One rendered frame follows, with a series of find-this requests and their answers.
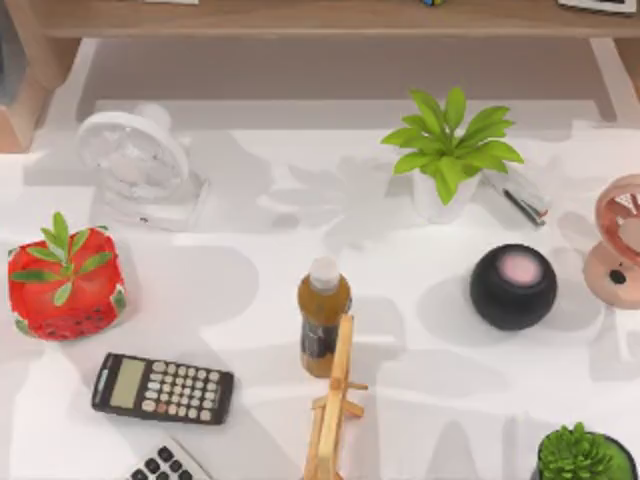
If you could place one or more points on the brown bottle with white cap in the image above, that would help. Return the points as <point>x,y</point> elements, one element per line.
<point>322,310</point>

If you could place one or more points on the green plant in white pot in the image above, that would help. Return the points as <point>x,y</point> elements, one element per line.
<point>446,150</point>

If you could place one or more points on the wooden stand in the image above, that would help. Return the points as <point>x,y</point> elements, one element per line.
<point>334,400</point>

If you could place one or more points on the black round speaker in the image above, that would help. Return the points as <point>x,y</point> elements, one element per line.
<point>513,286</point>

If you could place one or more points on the white stapler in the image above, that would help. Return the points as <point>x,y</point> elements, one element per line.
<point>520,197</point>

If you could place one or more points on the white desk fan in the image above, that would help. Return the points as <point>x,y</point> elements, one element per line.
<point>131,162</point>

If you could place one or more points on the wooden shelf unit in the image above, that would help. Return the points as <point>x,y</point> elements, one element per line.
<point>320,20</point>

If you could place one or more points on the red watermelon plant pot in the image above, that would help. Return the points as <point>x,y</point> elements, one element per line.
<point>62,285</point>

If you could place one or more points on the colourful cube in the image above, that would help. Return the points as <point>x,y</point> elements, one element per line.
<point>433,2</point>

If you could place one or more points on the white calculator with black keys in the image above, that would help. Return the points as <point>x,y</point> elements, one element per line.
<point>167,462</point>

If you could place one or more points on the pink desk fan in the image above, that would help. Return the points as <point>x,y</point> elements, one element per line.
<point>620,235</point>

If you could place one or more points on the green succulent in black pot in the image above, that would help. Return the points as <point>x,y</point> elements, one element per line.
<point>585,452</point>

